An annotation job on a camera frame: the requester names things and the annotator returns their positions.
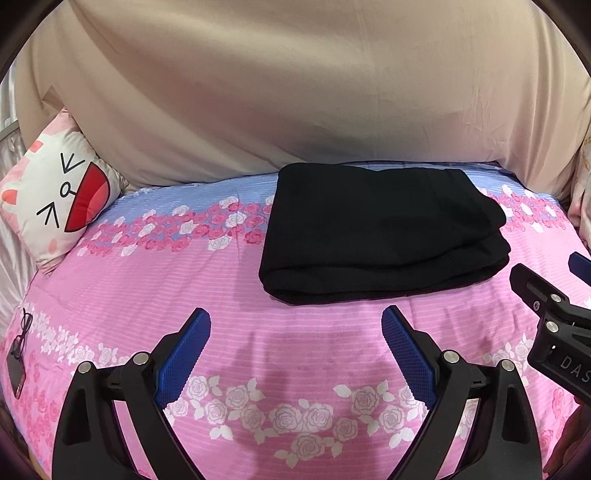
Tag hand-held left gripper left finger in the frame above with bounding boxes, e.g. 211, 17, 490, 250
52, 307, 212, 480

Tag person's right hand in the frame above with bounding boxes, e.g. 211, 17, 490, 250
544, 406, 589, 480

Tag beige curtain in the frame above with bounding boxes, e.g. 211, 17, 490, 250
14, 0, 591, 204

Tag black pants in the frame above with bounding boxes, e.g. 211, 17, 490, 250
259, 162, 511, 305

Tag pale satin cloth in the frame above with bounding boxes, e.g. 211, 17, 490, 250
0, 74, 42, 342

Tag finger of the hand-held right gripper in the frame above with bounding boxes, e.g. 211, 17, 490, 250
568, 251, 591, 283
510, 263, 578, 330

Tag white cat face pillow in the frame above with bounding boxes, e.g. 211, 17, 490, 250
0, 108, 130, 278

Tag pink floral bed sheet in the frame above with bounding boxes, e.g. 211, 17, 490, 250
0, 161, 585, 480

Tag cream patterned cloth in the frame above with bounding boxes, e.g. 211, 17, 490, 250
567, 131, 591, 232

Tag black smartphone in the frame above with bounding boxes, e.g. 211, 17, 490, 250
7, 353, 27, 400

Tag black eyeglasses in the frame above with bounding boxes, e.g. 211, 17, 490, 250
11, 308, 34, 358

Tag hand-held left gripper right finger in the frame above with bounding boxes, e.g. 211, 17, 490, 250
381, 305, 546, 480

